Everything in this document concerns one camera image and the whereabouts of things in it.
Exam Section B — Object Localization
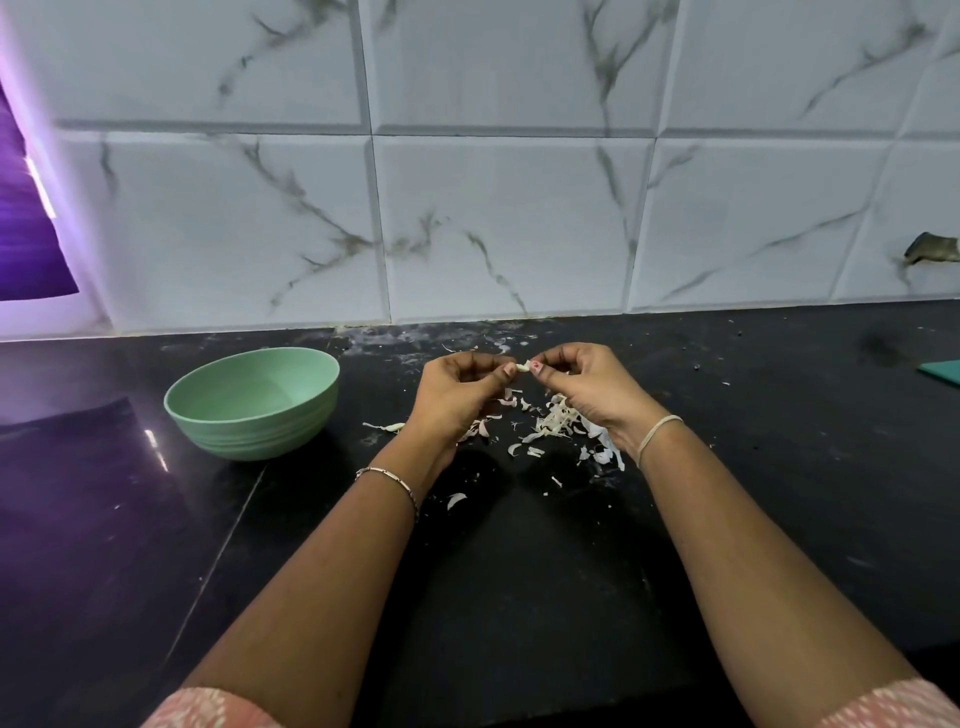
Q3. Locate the pink patterned left sleeve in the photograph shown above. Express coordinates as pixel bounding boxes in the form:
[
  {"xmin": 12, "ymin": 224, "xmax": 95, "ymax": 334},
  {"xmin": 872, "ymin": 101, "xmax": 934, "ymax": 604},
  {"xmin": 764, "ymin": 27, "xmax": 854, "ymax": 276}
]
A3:
[{"xmin": 139, "ymin": 687, "xmax": 285, "ymax": 728}]

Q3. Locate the purple cloth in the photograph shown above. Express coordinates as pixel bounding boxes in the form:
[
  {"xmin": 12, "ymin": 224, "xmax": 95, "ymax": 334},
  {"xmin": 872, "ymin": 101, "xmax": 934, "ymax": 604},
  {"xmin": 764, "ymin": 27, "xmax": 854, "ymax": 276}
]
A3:
[{"xmin": 0, "ymin": 82, "xmax": 81, "ymax": 303}]

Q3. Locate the pile of white garlic peels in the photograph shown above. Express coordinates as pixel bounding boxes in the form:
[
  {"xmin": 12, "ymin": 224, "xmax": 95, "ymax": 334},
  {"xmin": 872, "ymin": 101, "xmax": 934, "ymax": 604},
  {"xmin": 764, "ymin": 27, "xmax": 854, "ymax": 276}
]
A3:
[{"xmin": 465, "ymin": 387, "xmax": 629, "ymax": 491}]

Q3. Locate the pink patterned sleeve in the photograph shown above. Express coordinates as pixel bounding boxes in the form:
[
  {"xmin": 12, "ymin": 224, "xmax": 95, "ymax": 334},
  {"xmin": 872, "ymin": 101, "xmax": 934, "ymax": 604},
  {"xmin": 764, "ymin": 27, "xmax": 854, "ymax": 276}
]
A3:
[
  {"xmin": 817, "ymin": 678, "xmax": 960, "ymax": 728},
  {"xmin": 139, "ymin": 687, "xmax": 285, "ymax": 728}
]

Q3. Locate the silver left wrist bracelet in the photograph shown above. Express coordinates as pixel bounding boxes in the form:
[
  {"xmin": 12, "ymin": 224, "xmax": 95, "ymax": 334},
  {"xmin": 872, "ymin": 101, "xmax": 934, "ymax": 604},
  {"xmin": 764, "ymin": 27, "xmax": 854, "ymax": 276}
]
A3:
[{"xmin": 354, "ymin": 465, "xmax": 422, "ymax": 519}]

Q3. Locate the bright window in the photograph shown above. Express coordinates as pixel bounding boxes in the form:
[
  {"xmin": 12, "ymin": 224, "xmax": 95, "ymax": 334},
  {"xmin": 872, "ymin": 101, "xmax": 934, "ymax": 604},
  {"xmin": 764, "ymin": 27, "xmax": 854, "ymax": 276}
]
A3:
[{"xmin": 24, "ymin": 154, "xmax": 60, "ymax": 224}]

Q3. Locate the person's left forearm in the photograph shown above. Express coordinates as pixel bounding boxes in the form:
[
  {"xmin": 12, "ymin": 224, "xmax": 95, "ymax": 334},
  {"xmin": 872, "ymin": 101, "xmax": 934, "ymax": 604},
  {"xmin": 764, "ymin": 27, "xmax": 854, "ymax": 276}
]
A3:
[{"xmin": 180, "ymin": 447, "xmax": 444, "ymax": 722}]

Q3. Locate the person's right forearm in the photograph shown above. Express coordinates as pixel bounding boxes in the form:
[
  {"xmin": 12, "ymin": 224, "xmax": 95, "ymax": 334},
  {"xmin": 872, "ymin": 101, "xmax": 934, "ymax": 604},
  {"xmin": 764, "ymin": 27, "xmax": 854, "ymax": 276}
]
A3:
[{"xmin": 642, "ymin": 427, "xmax": 920, "ymax": 719}]

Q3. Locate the pink patterned right sleeve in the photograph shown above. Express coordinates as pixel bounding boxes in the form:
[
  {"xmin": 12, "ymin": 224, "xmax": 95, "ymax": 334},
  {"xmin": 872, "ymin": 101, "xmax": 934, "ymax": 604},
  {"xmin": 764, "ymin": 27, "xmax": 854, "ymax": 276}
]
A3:
[{"xmin": 817, "ymin": 678, "xmax": 960, "ymax": 728}]

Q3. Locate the silver wrist bracelet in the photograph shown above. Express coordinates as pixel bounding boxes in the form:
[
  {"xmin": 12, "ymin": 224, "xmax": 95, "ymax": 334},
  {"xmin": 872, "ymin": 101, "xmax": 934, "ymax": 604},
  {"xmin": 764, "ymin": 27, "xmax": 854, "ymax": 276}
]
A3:
[
  {"xmin": 354, "ymin": 465, "xmax": 422, "ymax": 519},
  {"xmin": 636, "ymin": 414, "xmax": 686, "ymax": 468}
]

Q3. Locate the mint green bowl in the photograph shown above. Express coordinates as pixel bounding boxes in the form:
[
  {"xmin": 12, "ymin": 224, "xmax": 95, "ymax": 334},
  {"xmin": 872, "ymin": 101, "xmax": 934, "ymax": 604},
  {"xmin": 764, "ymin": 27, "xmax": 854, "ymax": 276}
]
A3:
[{"xmin": 163, "ymin": 346, "xmax": 344, "ymax": 462}]

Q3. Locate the person's right hand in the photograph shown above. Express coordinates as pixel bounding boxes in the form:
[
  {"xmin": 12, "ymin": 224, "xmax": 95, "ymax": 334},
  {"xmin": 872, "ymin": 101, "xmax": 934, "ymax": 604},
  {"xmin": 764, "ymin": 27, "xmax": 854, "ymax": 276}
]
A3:
[{"xmin": 523, "ymin": 340, "xmax": 675, "ymax": 458}]

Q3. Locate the silver right wrist bracelet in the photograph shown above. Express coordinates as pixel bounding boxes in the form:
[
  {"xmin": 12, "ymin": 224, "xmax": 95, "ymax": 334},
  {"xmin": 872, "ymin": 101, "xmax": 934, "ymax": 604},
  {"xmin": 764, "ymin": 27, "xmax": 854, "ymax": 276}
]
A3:
[{"xmin": 636, "ymin": 414, "xmax": 686, "ymax": 468}]

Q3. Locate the person's left hand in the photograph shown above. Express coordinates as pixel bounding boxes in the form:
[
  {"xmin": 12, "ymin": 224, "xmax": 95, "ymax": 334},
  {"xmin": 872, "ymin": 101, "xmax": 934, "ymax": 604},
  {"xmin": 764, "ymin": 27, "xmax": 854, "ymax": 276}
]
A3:
[{"xmin": 402, "ymin": 349, "xmax": 521, "ymax": 458}]

